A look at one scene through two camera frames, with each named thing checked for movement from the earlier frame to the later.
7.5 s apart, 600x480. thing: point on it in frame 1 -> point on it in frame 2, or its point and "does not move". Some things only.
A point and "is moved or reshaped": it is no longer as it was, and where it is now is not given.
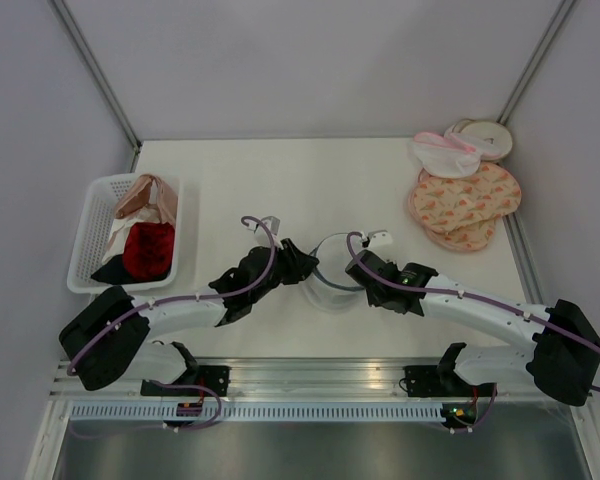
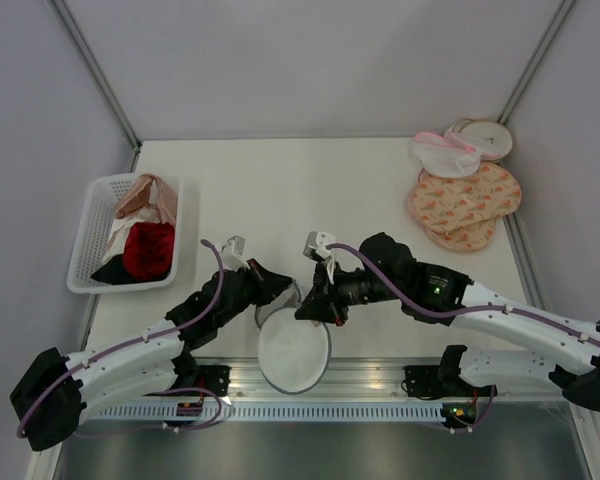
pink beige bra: [137, 195] does not move
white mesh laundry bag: [330, 286] is moved or reshaped
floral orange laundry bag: [461, 214] does not move
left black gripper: [300, 264] -> [269, 283]
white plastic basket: [94, 223] does not move
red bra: [148, 250] does not move
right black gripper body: [376, 300] -> [347, 289]
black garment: [114, 272] does not move
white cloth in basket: [116, 244] does not move
